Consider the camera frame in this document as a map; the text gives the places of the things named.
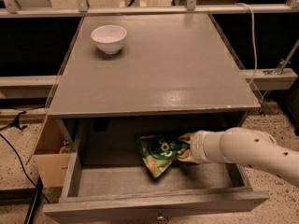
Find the green rice chip bag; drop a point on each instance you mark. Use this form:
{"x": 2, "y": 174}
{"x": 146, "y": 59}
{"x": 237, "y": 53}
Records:
{"x": 159, "y": 151}

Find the grey wooden cabinet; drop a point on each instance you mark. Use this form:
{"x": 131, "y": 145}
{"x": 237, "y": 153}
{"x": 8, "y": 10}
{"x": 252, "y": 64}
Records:
{"x": 174, "y": 64}

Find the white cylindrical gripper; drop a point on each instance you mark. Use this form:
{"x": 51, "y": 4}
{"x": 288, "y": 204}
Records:
{"x": 197, "y": 147}

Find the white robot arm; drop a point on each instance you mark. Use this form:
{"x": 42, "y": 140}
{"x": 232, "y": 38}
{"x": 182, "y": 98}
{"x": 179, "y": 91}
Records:
{"x": 249, "y": 148}

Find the cardboard box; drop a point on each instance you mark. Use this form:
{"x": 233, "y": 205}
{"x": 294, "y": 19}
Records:
{"x": 50, "y": 159}

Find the small packet in box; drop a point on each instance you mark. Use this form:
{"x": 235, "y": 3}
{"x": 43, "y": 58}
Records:
{"x": 65, "y": 148}

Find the black bar on floor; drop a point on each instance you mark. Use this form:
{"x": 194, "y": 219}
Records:
{"x": 34, "y": 202}

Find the white ceramic bowl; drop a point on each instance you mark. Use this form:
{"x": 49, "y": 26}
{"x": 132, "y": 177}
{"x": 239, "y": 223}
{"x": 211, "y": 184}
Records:
{"x": 109, "y": 38}

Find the upper metal rail frame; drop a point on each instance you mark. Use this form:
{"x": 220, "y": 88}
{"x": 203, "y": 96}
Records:
{"x": 44, "y": 8}

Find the open grey top drawer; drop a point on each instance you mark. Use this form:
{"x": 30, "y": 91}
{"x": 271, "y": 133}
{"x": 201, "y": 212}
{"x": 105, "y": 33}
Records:
{"x": 106, "y": 179}

